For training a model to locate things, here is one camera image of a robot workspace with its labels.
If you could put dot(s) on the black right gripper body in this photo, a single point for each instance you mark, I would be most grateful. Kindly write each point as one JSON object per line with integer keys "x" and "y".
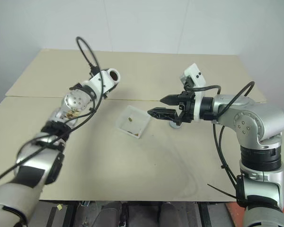
{"x": 188, "y": 108}

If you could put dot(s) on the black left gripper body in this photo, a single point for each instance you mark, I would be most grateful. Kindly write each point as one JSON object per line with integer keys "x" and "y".
{"x": 106, "y": 95}

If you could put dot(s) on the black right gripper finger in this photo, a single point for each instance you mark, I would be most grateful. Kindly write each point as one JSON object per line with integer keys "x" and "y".
{"x": 164, "y": 114}
{"x": 171, "y": 100}

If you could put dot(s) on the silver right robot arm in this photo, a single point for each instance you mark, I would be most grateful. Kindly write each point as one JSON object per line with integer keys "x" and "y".
{"x": 255, "y": 118}

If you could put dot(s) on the translucent square plastic container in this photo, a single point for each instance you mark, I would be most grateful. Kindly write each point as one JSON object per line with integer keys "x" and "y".
{"x": 137, "y": 123}

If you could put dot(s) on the dark rounded shape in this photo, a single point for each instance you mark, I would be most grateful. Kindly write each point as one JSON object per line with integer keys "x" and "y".
{"x": 112, "y": 215}
{"x": 170, "y": 215}

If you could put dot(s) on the small silver blue clamp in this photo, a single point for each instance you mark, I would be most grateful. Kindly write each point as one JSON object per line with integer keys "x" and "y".
{"x": 84, "y": 203}

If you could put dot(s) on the red floor mat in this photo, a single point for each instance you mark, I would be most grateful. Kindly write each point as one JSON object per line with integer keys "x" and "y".
{"x": 234, "y": 215}

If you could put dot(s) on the small yellow tag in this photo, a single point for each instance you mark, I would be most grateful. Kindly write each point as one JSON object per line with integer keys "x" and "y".
{"x": 59, "y": 207}

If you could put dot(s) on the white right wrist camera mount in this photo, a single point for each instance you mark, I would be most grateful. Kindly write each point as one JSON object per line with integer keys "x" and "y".
{"x": 195, "y": 72}

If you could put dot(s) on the black table frame leg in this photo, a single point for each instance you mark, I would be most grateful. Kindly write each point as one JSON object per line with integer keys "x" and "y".
{"x": 204, "y": 216}
{"x": 69, "y": 216}

